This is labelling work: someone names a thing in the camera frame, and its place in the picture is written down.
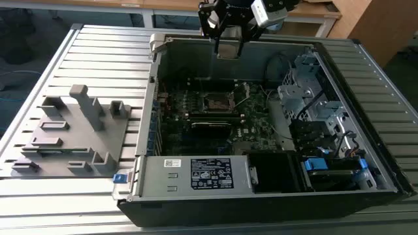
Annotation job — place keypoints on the grey parts rack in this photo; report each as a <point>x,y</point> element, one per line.
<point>81,137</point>

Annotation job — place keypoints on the RAM slot white clips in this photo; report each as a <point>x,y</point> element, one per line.
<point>243,120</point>
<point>215,114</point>

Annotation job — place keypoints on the blue SATA connector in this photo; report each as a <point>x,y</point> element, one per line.
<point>221,147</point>

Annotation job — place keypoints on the wooden cabinet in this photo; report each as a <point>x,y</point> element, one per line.
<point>384,24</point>

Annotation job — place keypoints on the black office chair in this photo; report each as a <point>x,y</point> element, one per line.
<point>16,44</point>

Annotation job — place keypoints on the blue plastic case latch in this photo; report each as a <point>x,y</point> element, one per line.
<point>119,178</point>

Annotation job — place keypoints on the grey power supply unit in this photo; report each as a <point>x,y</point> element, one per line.
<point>156,178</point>

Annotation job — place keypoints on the CPU socket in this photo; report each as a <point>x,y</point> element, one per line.
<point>216,102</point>

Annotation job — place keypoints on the green motherboard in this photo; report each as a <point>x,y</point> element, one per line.
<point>257,122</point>

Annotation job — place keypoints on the black open PC case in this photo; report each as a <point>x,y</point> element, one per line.
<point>228,210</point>

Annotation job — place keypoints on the wooden desk white frame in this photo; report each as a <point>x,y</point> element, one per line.
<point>310,14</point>
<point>97,2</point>

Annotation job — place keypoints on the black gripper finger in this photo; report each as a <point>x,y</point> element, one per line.
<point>203,24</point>
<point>251,33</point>

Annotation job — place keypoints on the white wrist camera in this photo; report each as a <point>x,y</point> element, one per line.
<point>268,14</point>

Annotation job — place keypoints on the silver finned chipset heatsink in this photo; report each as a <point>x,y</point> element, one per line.
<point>241,146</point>

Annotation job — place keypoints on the black graphics card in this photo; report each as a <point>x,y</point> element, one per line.
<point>209,132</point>

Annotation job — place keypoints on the silver metal drive cage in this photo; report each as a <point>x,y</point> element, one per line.
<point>294,95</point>

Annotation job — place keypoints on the blue disk carrier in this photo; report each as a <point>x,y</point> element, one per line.
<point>315,164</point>

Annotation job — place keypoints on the RAM slot black clips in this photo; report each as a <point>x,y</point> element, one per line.
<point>215,117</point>

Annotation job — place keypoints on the green RAM stick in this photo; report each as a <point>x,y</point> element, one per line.
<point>65,151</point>

